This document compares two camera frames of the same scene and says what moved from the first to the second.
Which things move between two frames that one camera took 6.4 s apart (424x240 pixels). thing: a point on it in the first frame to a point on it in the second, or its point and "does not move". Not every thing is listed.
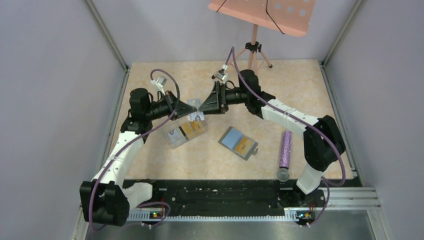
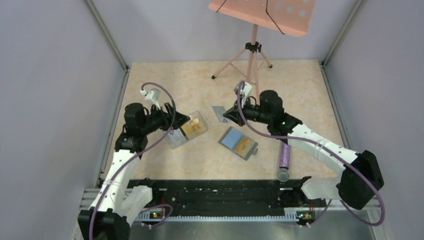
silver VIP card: [198, 115] to [219, 111]
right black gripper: [212, 106] to [233, 114]
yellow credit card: [244, 146] does not move
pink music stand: [291, 17] does not move
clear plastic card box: [179, 131] does not move
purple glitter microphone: [285, 157] does not move
